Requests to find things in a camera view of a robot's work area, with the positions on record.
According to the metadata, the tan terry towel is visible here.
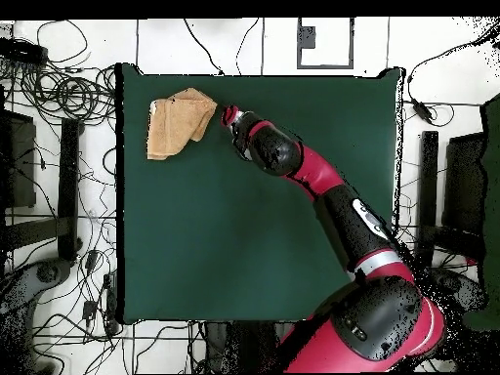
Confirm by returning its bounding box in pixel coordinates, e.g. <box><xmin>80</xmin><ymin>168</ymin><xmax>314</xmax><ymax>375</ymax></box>
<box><xmin>146</xmin><ymin>87</ymin><xmax>219</xmax><ymax>161</ymax></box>

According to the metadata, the black flat panel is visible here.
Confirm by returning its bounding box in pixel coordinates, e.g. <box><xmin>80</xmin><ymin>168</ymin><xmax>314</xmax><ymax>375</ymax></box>
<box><xmin>442</xmin><ymin>132</ymin><xmax>486</xmax><ymax>235</ymax></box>

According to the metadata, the small grey box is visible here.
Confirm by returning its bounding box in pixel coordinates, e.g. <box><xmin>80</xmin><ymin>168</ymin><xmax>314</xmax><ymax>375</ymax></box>
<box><xmin>298</xmin><ymin>25</ymin><xmax>316</xmax><ymax>50</ymax></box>

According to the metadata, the dark green tablecloth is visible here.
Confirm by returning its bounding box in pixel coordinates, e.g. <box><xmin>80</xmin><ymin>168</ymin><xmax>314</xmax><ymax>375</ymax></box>
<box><xmin>115</xmin><ymin>62</ymin><xmax>405</xmax><ymax>325</ymax></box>

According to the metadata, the black stand base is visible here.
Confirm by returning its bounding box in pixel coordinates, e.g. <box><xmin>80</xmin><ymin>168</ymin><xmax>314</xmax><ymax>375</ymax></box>
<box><xmin>413</xmin><ymin>130</ymin><xmax>485</xmax><ymax>271</ymax></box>
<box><xmin>3</xmin><ymin>117</ymin><xmax>84</xmax><ymax>263</ymax></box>

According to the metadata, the black box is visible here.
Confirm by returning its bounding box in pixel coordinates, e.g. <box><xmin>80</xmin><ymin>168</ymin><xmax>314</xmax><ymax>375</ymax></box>
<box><xmin>0</xmin><ymin>108</ymin><xmax>37</xmax><ymax>210</ymax></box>

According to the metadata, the black power strip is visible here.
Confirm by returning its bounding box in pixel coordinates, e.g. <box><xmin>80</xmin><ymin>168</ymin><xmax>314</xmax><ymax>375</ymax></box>
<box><xmin>0</xmin><ymin>36</ymin><xmax>49</xmax><ymax>65</ymax></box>

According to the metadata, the green cloth covered board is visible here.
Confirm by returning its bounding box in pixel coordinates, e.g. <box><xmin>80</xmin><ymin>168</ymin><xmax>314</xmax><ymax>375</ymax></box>
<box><xmin>462</xmin><ymin>92</ymin><xmax>500</xmax><ymax>332</ymax></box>

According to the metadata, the thin black cable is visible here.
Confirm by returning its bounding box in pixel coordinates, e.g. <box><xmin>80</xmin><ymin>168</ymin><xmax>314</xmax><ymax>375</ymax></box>
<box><xmin>234</xmin><ymin>17</ymin><xmax>261</xmax><ymax>76</ymax></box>
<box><xmin>183</xmin><ymin>18</ymin><xmax>226</xmax><ymax>76</ymax></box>

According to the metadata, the grey floor frame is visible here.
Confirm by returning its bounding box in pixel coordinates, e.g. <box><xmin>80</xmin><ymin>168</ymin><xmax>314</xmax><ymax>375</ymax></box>
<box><xmin>296</xmin><ymin>17</ymin><xmax>355</xmax><ymax>70</ymax></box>

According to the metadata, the coiled black cable bundle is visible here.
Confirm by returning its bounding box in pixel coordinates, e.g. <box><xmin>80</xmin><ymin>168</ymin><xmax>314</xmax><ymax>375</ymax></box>
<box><xmin>21</xmin><ymin>63</ymin><xmax>117</xmax><ymax>124</ymax></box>

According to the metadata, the black power adapter with cable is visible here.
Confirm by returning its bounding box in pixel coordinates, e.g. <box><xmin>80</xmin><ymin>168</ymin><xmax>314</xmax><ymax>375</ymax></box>
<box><xmin>405</xmin><ymin>28</ymin><xmax>500</xmax><ymax>128</ymax></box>

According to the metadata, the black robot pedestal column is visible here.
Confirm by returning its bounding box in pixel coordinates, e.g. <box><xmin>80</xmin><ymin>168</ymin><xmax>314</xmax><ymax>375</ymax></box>
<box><xmin>202</xmin><ymin>320</ymin><xmax>290</xmax><ymax>374</ymax></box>

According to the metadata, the robot pedestal leg with foot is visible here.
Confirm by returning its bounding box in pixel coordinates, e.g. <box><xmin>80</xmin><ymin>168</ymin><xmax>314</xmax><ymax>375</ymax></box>
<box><xmin>423</xmin><ymin>266</ymin><xmax>489</xmax><ymax>315</ymax></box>
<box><xmin>0</xmin><ymin>257</ymin><xmax>74</xmax><ymax>374</ymax></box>

